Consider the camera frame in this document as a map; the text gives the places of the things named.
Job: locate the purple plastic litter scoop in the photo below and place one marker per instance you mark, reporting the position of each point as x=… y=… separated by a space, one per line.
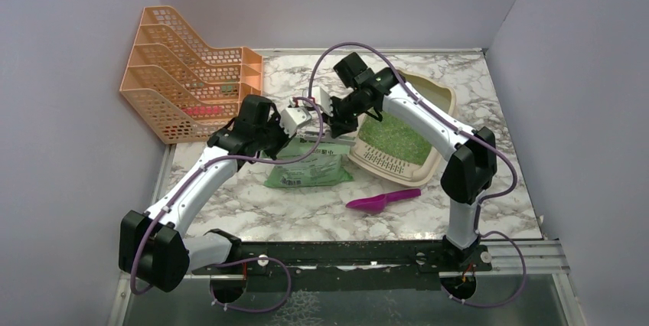
x=377 y=204

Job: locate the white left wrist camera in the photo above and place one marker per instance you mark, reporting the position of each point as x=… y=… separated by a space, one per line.
x=294 y=118

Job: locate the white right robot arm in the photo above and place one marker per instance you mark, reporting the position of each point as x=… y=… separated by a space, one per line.
x=469 y=153

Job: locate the white bag sealing clip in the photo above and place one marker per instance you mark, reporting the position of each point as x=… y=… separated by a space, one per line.
x=313 y=136

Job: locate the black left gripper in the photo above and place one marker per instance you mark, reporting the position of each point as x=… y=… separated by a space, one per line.
x=275 y=120

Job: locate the orange mesh file rack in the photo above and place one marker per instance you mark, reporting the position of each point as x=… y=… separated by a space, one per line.
x=181 y=87

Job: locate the beige plastic litter box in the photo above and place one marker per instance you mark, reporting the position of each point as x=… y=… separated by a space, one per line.
x=393 y=169

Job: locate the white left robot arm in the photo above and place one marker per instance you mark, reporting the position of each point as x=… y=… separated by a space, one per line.
x=152 y=244

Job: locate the green litter pellets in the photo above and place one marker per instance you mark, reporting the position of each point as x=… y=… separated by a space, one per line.
x=396 y=138

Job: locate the green litter bag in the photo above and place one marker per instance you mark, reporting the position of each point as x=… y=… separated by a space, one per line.
x=323 y=167

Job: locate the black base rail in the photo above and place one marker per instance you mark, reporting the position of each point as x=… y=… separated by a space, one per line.
x=345 y=266

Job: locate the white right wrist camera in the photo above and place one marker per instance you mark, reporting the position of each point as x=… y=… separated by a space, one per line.
x=322 y=99

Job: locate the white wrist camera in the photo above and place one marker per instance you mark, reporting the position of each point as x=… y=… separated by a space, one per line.
x=294 y=118
x=322 y=99

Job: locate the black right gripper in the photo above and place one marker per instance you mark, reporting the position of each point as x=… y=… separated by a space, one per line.
x=336 y=125

